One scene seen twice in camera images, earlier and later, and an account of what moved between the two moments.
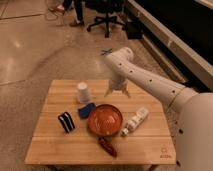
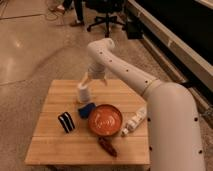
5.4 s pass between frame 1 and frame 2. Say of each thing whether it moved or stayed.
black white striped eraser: stayed
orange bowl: stayed
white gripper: moved
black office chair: stayed
